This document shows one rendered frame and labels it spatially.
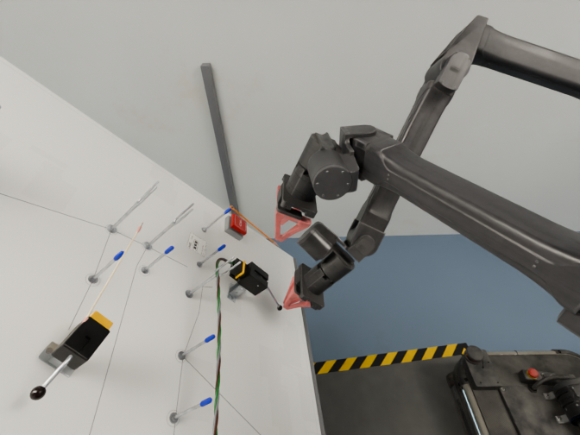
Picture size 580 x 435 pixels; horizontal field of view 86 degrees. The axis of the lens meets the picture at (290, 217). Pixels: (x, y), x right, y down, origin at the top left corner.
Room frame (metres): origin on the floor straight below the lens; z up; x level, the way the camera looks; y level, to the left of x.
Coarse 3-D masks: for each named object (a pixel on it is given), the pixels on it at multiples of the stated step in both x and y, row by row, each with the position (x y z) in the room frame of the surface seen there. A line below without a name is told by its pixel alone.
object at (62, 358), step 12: (84, 324) 0.20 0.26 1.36; (96, 324) 0.21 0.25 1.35; (72, 336) 0.18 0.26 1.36; (84, 336) 0.19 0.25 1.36; (96, 336) 0.19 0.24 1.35; (48, 348) 0.19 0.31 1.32; (60, 348) 0.17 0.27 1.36; (72, 348) 0.17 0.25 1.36; (84, 348) 0.18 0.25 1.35; (96, 348) 0.18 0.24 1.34; (48, 360) 0.18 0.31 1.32; (60, 360) 0.17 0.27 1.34; (72, 360) 0.16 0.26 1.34; (84, 360) 0.16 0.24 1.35; (60, 372) 0.17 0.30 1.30; (72, 372) 0.17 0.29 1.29; (48, 384) 0.14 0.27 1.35; (36, 396) 0.12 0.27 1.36
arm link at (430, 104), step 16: (448, 64) 0.61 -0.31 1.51; (464, 64) 0.61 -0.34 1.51; (432, 80) 0.62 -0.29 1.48; (448, 80) 0.60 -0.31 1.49; (432, 96) 0.61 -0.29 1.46; (448, 96) 0.60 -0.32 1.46; (416, 112) 0.60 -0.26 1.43; (432, 112) 0.59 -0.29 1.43; (416, 128) 0.58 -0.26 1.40; (432, 128) 0.57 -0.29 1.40; (416, 144) 0.56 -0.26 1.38; (384, 192) 0.50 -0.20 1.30; (368, 208) 0.48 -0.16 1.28; (384, 208) 0.48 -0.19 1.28; (352, 224) 0.50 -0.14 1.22; (368, 224) 0.46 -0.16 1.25; (384, 224) 0.46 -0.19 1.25; (352, 240) 0.44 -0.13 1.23
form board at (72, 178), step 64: (0, 64) 0.64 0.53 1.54; (0, 128) 0.49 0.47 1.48; (64, 128) 0.59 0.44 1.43; (0, 192) 0.38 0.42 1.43; (64, 192) 0.44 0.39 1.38; (128, 192) 0.53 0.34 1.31; (192, 192) 0.67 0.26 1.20; (0, 256) 0.28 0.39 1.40; (64, 256) 0.32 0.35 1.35; (128, 256) 0.38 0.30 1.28; (192, 256) 0.47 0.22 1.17; (256, 256) 0.60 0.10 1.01; (0, 320) 0.21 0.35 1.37; (64, 320) 0.23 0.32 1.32; (128, 320) 0.27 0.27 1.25; (192, 320) 0.32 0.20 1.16; (256, 320) 0.39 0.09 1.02; (0, 384) 0.14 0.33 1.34; (64, 384) 0.16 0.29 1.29; (128, 384) 0.18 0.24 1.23; (192, 384) 0.21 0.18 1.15; (256, 384) 0.24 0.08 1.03
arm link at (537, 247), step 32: (384, 160) 0.39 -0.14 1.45; (416, 160) 0.38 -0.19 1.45; (416, 192) 0.33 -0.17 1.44; (448, 192) 0.30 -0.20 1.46; (480, 192) 0.29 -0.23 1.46; (448, 224) 0.28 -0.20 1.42; (480, 224) 0.25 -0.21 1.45; (512, 224) 0.23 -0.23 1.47; (544, 224) 0.23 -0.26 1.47; (512, 256) 0.21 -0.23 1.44; (544, 256) 0.19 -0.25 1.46; (576, 256) 0.18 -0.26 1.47; (544, 288) 0.18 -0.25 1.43; (576, 288) 0.16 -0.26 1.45; (576, 320) 0.15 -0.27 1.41
